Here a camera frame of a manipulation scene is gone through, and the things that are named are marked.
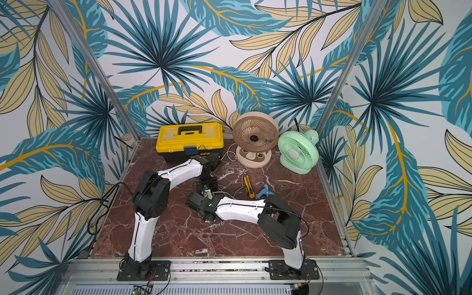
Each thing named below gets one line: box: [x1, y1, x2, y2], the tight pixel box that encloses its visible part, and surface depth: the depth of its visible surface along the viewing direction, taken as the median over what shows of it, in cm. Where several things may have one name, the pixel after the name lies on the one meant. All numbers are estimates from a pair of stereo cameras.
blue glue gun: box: [256, 184, 275, 200], surface depth 96 cm
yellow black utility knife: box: [243, 174, 256, 199], surface depth 99 cm
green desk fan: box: [277, 129, 319, 176], surface depth 88 cm
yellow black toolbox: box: [156, 122, 225, 163], surface depth 100 cm
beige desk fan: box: [232, 111, 280, 169], surface depth 95 cm
